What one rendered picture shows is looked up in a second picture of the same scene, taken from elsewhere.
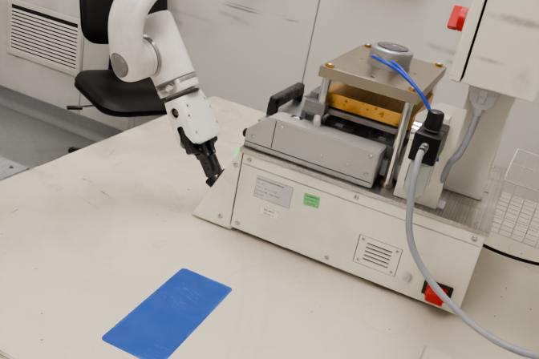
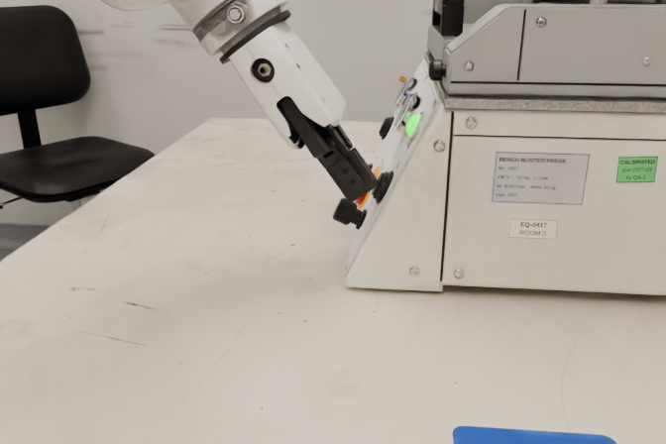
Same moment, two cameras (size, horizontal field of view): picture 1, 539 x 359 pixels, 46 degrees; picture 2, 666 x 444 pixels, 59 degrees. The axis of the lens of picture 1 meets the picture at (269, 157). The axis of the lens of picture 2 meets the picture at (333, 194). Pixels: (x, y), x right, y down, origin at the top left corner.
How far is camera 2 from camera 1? 79 cm
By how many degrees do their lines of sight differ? 13
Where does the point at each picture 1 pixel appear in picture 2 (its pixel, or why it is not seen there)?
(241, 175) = (456, 164)
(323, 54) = not seen: hidden behind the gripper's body
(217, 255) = (481, 358)
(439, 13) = not seen: outside the picture
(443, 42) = not seen: hidden behind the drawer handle
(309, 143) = (614, 38)
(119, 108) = (59, 188)
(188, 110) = (291, 55)
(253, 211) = (493, 236)
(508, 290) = not seen: outside the picture
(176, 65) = not seen: outside the picture
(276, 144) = (530, 67)
